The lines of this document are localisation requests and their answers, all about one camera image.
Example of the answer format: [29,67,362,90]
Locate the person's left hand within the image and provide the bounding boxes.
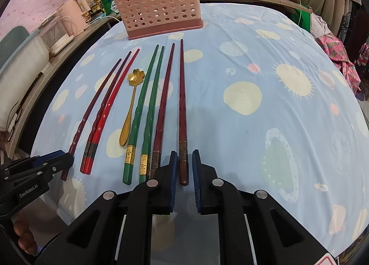
[13,219,39,254]

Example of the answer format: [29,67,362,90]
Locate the blue printed tablecloth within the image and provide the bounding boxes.
[30,2,369,258]

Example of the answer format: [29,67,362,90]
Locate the green chopstick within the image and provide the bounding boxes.
[139,46,165,185]
[122,44,160,186]

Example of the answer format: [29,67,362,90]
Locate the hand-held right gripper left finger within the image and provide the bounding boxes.
[35,150,179,265]

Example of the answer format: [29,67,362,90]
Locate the clear glass appliance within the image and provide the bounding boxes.
[39,13,76,56]

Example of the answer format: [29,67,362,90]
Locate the pink floral cloth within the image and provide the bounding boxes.
[315,33,364,92]

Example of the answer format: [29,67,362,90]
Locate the eyeglasses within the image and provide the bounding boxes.
[5,99,25,143]

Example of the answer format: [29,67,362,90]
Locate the green packet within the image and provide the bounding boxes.
[98,0,119,15]

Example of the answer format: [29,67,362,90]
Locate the dark maroon chopstick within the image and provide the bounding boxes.
[60,58,123,181]

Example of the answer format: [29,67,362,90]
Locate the pink perforated utensil holder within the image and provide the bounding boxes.
[110,0,204,41]

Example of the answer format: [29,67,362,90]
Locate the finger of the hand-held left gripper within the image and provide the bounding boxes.
[0,150,66,174]
[27,152,75,180]

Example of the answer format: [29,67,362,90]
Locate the gold flower spoon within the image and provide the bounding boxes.
[119,69,145,147]

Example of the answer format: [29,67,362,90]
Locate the white storage box teal lid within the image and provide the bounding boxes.
[0,26,51,131]

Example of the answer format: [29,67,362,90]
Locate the green cloth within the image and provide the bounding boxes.
[288,3,315,33]

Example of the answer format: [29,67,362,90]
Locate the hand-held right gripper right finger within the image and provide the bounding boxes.
[193,149,341,265]

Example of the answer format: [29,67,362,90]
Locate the brown red chopstick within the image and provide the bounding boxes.
[149,42,176,180]
[179,39,190,187]

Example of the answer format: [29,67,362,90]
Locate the bright red chopstick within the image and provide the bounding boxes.
[83,48,140,175]

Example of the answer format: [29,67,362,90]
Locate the dark metal chair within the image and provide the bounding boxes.
[339,8,369,64]

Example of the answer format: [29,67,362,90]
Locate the dark red chopstick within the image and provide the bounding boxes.
[80,51,132,174]

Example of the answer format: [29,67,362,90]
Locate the pink electric kettle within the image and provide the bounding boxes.
[56,0,93,30]

